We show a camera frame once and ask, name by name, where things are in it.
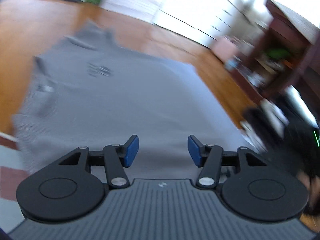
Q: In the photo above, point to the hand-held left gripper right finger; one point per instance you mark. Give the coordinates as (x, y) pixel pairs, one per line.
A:
(195, 150)

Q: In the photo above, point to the dark red wooden desk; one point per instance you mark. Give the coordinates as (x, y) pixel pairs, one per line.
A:
(287, 30)

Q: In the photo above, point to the small green item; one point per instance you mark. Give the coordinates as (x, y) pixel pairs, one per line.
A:
(92, 0)

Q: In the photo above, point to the grey shirt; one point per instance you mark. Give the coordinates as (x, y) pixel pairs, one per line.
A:
(125, 100)

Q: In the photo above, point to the white wooden cabinet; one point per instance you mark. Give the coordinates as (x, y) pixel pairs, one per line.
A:
(195, 12)

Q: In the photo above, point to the checkered rug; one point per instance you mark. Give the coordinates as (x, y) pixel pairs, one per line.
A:
(10, 177)

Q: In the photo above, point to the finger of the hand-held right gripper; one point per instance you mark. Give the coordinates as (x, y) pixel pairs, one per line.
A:
(262, 117)

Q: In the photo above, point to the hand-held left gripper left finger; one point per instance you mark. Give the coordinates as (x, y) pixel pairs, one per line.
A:
(131, 150)

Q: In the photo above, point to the white folded sweatshirt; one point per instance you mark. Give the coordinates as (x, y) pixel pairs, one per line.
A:
(298, 100)

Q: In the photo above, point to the pink bag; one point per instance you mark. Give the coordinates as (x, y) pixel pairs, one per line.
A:
(223, 46)

